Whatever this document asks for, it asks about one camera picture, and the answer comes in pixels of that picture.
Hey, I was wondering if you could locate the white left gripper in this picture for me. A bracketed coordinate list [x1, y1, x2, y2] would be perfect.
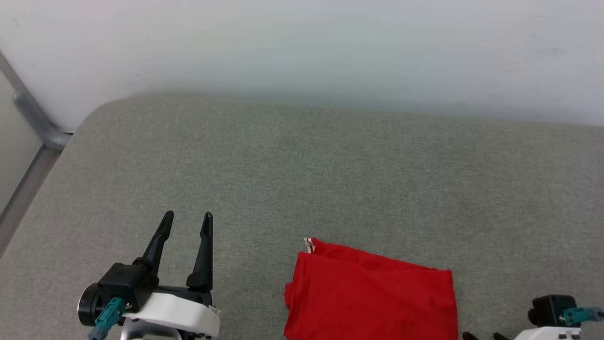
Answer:
[122, 211, 221, 340]

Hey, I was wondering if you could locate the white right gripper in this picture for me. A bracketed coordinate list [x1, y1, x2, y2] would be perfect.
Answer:
[462, 325, 582, 340]

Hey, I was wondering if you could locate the red cloth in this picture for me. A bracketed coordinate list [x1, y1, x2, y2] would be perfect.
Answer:
[284, 238, 460, 340]

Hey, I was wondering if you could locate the teal cable connector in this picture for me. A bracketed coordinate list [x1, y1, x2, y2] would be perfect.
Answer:
[87, 297, 127, 340]
[563, 307, 604, 326]

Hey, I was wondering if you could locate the grey metal rail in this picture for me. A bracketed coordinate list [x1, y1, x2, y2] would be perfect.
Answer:
[0, 51, 73, 258]

